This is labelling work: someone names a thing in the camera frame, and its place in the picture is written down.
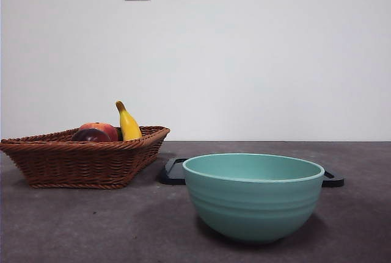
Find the dark purple plum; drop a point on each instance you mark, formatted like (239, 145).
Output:
(90, 136)

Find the teal ribbed bowl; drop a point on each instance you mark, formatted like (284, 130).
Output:
(253, 208)

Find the black rectangular tray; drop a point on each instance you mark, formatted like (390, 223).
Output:
(172, 174)

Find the yellow banana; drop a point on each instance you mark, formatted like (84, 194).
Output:
(129, 125)

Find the green fruit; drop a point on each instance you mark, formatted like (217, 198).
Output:
(120, 135)

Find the red and yellow apple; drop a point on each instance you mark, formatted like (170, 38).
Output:
(104, 128)

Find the brown wicker basket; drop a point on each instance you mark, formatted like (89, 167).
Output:
(76, 165)

